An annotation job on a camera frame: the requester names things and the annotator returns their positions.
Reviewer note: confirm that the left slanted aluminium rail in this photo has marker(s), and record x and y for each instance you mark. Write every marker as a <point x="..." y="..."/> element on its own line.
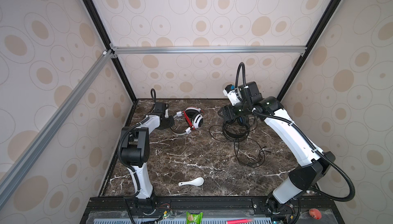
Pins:
<point x="25" y="162"/>

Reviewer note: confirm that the green snack packet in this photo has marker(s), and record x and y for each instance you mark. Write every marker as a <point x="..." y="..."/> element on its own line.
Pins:
<point x="194" y="218"/>

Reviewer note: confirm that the black frame post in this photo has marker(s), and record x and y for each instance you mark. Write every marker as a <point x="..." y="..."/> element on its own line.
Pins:
<point x="320" y="27"/>
<point x="98" y="23"/>

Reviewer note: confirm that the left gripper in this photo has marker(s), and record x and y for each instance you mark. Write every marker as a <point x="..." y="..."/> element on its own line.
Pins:
<point x="171" y="123"/>

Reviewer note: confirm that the black headphones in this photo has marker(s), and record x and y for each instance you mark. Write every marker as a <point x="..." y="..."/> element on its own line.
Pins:
<point x="240" y="128"/>

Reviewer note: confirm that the right black frame post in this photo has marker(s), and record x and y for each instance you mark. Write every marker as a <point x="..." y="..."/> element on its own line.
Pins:
<point x="320" y="27"/>

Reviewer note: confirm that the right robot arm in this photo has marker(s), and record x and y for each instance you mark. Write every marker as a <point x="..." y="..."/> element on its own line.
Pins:
<point x="313" y="163"/>

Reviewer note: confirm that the white headphones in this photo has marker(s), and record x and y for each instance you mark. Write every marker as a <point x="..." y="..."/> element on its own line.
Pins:
<point x="193" y="117"/>

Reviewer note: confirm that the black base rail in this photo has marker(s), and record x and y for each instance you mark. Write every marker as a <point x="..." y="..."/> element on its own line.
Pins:
<point x="255" y="205"/>

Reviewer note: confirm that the left black frame post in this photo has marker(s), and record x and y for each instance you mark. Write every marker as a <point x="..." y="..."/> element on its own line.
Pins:
<point x="98" y="23"/>

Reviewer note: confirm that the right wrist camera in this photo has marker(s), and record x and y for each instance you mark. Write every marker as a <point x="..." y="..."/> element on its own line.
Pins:
<point x="233" y="94"/>

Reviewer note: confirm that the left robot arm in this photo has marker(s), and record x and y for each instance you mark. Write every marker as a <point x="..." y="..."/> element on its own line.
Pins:
<point x="133" y="149"/>

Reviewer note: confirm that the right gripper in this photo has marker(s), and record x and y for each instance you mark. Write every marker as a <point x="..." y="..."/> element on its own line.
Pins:
<point x="231" y="114"/>

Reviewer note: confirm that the pink pen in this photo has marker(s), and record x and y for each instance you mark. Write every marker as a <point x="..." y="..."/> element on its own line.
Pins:
<point x="239" y="221"/>

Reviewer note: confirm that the horizontal aluminium rail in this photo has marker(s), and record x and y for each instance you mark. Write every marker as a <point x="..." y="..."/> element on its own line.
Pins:
<point x="212" y="50"/>

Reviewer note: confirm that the white ceramic spoon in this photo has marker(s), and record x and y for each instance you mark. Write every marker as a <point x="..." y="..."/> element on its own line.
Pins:
<point x="196" y="182"/>

